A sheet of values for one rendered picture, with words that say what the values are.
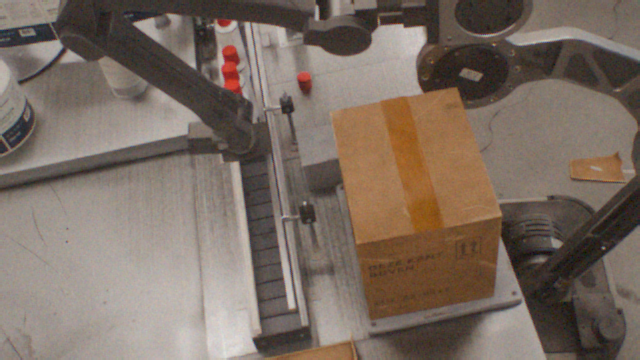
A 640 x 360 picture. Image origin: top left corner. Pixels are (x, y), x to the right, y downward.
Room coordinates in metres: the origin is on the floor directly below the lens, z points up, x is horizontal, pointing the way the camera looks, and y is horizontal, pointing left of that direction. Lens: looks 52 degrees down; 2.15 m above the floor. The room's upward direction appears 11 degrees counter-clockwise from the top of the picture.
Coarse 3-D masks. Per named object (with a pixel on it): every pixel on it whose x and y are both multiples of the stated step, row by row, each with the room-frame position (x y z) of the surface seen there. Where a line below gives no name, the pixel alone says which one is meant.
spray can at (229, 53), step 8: (224, 48) 1.24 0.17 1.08; (232, 48) 1.24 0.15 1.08; (224, 56) 1.22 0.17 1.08; (232, 56) 1.22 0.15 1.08; (240, 64) 1.23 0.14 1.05; (240, 72) 1.21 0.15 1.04; (248, 80) 1.23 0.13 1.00; (248, 88) 1.22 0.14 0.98; (256, 104) 1.23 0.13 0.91; (256, 112) 1.22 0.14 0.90
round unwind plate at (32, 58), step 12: (24, 48) 1.63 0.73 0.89; (36, 48) 1.62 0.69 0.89; (48, 48) 1.61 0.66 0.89; (60, 48) 1.60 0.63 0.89; (12, 60) 1.59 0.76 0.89; (24, 60) 1.58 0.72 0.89; (36, 60) 1.57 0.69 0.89; (48, 60) 1.56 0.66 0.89; (12, 72) 1.55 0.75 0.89; (24, 72) 1.54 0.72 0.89
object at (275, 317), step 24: (240, 24) 1.56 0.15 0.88; (264, 168) 1.07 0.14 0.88; (264, 192) 1.00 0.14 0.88; (264, 216) 0.94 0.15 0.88; (264, 240) 0.88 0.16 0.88; (264, 264) 0.83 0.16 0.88; (264, 288) 0.77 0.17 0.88; (264, 312) 0.72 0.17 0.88; (288, 312) 0.71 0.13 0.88; (264, 336) 0.67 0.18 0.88
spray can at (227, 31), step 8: (216, 24) 1.38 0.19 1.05; (224, 24) 1.36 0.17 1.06; (232, 24) 1.36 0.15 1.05; (216, 32) 1.36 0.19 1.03; (224, 32) 1.35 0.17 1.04; (232, 32) 1.35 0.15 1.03; (224, 40) 1.35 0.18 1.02; (232, 40) 1.35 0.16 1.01; (240, 40) 1.36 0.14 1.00; (240, 48) 1.36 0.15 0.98; (240, 56) 1.35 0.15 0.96; (248, 64) 1.37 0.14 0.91; (248, 72) 1.36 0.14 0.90
